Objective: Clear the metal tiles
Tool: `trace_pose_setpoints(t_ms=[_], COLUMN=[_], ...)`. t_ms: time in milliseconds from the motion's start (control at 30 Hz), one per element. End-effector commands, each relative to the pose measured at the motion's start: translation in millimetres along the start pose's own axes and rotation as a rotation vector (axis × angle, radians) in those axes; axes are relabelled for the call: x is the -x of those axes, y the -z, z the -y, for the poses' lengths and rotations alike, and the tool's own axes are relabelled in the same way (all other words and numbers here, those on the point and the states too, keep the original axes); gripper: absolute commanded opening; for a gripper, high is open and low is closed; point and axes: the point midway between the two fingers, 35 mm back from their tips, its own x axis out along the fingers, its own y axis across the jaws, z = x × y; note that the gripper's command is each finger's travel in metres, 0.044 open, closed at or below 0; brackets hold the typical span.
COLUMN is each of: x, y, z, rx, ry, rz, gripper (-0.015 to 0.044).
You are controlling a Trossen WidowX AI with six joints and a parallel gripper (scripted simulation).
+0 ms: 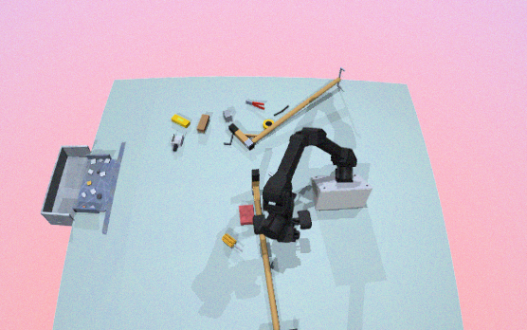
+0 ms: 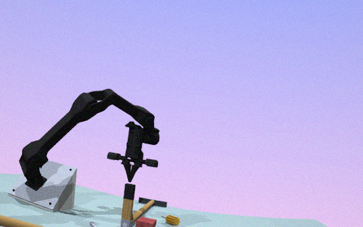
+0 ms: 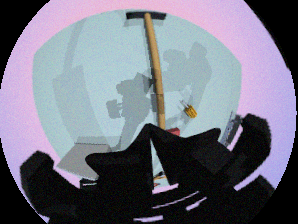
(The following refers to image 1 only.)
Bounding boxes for yellow rectangular block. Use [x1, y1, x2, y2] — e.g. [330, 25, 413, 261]
[171, 114, 191, 128]

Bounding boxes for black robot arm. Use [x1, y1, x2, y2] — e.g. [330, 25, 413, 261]
[261, 127, 357, 243]

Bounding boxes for yellow ring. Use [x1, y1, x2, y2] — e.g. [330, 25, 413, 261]
[263, 119, 274, 130]

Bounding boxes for red-handled pliers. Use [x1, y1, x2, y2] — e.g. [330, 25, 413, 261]
[245, 100, 264, 110]

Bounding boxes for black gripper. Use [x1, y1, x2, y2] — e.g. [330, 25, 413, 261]
[252, 210, 312, 235]

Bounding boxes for tan rectangular block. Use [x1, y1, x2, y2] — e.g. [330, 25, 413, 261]
[196, 114, 209, 134]

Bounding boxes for red rectangular block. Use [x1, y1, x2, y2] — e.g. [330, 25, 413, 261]
[239, 205, 254, 225]

